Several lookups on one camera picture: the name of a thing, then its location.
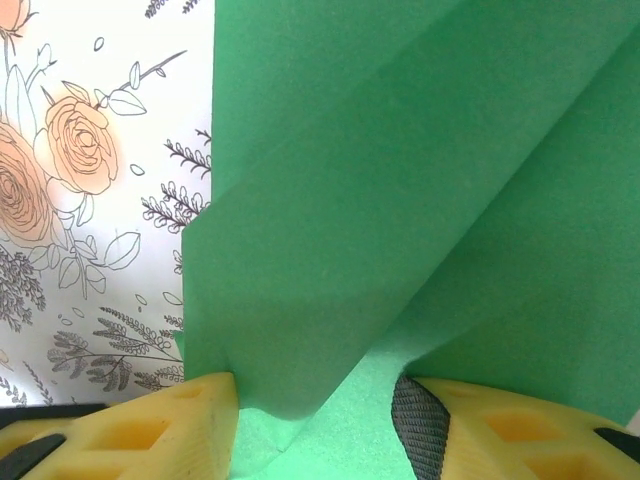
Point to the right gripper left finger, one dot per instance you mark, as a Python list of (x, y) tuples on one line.
[(150, 440)]

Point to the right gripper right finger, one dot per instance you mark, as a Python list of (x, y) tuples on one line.
[(525, 445)]

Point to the green paper sheet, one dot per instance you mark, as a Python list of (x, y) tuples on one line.
[(350, 200)]

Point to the floral table cover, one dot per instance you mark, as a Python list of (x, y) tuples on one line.
[(100, 225)]

